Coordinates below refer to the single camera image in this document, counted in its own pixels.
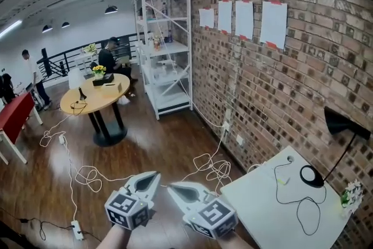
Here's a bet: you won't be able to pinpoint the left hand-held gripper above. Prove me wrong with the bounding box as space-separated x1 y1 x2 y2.
104 171 162 232

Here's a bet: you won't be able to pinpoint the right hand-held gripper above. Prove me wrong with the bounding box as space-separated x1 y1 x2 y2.
167 181 238 240

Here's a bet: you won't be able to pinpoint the black desk lamp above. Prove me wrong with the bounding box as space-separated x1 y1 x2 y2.
300 106 371 188

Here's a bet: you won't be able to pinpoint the person's right forearm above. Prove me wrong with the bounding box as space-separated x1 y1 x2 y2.
217 232 260 249

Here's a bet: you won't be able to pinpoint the person's left forearm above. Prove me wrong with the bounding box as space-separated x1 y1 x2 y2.
96 224 131 249

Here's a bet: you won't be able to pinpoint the small table lamp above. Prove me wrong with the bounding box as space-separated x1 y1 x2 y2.
68 68 87 101

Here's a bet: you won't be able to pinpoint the round wooden table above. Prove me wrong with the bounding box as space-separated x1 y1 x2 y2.
60 72 131 147

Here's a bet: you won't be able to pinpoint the wooden box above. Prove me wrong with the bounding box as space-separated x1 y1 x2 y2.
104 82 122 94

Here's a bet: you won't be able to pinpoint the black box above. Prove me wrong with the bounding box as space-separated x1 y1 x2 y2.
92 73 114 87

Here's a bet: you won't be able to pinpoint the white metal shelf rack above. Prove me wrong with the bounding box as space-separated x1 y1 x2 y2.
133 0 193 121

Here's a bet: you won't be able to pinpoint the red top table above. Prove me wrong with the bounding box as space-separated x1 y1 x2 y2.
0 92 44 166

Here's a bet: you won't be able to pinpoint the black metal railing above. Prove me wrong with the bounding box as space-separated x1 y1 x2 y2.
36 33 143 84

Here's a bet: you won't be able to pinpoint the white flowers in pot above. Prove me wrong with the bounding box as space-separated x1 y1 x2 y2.
340 179 364 216

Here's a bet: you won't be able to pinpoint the white paper sheet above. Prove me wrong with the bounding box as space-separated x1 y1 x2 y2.
199 8 215 29
235 0 254 40
217 0 233 34
259 0 288 50

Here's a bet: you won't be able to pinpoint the ceiling tube light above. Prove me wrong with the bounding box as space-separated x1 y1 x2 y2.
0 19 23 38

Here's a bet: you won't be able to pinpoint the tangled white power cord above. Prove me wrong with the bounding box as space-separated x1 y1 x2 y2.
182 125 265 195

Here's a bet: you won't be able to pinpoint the long white floor cord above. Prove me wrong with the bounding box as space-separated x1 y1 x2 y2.
62 136 136 193

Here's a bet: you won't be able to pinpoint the white floor strip cord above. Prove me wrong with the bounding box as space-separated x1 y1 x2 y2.
62 141 79 224

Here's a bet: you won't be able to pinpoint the black table lamp cable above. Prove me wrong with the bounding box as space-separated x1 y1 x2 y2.
69 100 88 117

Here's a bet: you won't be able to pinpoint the black floor cable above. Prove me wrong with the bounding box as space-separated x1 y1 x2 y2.
0 208 101 243

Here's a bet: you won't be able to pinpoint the white looped cord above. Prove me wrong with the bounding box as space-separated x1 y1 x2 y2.
39 109 77 148

